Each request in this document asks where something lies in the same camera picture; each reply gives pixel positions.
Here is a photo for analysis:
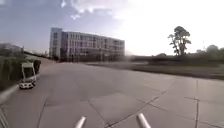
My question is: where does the row of distant trees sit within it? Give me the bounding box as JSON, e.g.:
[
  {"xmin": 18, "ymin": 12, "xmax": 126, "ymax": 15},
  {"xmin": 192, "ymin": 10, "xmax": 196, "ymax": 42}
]
[{"xmin": 128, "ymin": 44, "xmax": 224, "ymax": 66}]

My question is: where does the robot's own part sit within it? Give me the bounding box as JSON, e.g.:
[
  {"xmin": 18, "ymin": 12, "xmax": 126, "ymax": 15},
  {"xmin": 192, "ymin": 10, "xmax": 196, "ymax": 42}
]
[
  {"xmin": 135, "ymin": 113, "xmax": 152, "ymax": 128},
  {"xmin": 74, "ymin": 115, "xmax": 87, "ymax": 128}
]

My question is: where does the small white wheeled robot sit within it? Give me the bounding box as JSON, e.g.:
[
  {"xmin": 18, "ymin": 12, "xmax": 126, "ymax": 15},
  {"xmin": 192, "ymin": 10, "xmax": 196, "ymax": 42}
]
[{"xmin": 18, "ymin": 61, "xmax": 37, "ymax": 90}]

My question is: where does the grey concrete slab pavement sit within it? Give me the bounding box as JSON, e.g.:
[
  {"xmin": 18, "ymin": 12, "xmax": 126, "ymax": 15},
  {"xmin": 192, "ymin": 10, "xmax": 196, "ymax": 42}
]
[{"xmin": 0, "ymin": 60, "xmax": 224, "ymax": 128}]

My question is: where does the green hedge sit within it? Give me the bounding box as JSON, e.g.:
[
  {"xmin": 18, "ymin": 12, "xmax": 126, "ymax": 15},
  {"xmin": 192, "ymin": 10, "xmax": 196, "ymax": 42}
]
[{"xmin": 0, "ymin": 53, "xmax": 42, "ymax": 92}]

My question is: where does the dark grass strip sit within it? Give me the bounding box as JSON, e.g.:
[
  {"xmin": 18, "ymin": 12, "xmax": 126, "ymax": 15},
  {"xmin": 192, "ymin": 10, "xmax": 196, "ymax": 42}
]
[{"xmin": 87, "ymin": 61, "xmax": 224, "ymax": 81}]

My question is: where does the pale kerb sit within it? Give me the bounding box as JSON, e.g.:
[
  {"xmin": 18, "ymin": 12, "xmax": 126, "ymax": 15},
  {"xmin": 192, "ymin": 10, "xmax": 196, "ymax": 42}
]
[{"xmin": 0, "ymin": 73, "xmax": 41, "ymax": 105}]

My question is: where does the tall dark tree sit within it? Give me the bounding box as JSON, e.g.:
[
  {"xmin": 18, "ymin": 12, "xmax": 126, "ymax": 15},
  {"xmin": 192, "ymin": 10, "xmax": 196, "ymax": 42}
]
[{"xmin": 167, "ymin": 25, "xmax": 192, "ymax": 57}]

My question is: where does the large grey building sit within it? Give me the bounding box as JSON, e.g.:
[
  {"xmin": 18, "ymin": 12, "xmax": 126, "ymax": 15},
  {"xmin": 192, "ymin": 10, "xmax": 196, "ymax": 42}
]
[{"xmin": 48, "ymin": 27, "xmax": 126, "ymax": 63}]

